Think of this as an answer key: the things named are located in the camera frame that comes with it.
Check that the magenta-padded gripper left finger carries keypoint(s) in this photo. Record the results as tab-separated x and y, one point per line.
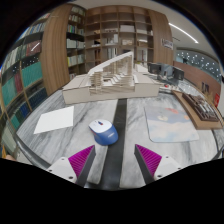
63	166

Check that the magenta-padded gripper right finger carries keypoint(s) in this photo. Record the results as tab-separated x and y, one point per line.
166	165

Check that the blue and white computer mouse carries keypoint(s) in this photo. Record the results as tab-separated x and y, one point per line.
106	135

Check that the pastel printed mouse pad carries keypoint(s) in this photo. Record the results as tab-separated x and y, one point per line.
170	128

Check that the white paper sheet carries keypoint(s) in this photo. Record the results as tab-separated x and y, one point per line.
55	119

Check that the brown model on wooden board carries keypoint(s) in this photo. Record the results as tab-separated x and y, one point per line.
200	111

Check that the dark grey building model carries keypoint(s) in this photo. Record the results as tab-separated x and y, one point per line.
176	73

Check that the white stepped architectural model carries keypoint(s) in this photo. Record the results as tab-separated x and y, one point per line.
110	86

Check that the shelf unit with coloured binders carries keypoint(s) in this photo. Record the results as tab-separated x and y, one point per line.
23	73

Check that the group of small ceiling lights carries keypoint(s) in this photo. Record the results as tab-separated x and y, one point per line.
200	61

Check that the dark shelf unit with books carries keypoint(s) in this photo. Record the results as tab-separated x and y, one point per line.
75	43

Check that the long ceiling light strip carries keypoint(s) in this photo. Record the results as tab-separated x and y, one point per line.
183	32

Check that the open wooden shelf unit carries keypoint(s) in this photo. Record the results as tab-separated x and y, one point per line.
126	33

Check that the wall sign plate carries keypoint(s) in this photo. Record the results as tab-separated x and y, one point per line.
167	43

